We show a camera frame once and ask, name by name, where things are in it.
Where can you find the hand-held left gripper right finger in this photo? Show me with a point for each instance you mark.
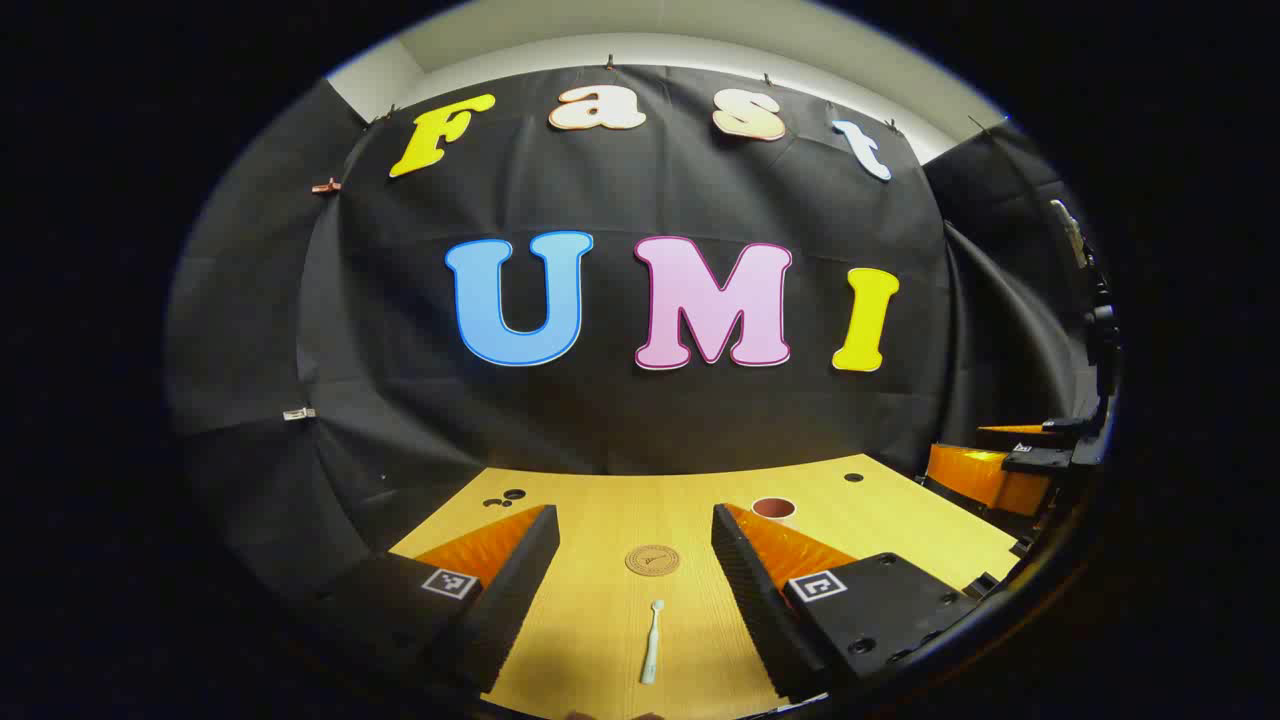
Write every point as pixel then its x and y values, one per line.
pixel 745 580

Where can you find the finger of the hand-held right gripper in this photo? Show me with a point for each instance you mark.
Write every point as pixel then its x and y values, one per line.
pixel 1010 432
pixel 980 475

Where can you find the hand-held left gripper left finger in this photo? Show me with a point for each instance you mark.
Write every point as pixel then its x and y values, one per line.
pixel 520 590

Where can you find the round cork coaster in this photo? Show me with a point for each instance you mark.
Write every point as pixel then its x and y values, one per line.
pixel 652 560

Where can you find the pale blue toothbrush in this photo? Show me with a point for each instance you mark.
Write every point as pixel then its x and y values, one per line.
pixel 651 645

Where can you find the wooden desktop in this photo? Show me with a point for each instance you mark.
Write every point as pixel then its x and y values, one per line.
pixel 600 640

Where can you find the black backdrop cloth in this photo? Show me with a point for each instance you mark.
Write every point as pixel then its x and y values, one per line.
pixel 620 420

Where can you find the silver cloth clip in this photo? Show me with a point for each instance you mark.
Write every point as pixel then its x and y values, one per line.
pixel 298 413

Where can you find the black desk edge bracket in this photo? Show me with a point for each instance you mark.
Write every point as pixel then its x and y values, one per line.
pixel 982 585

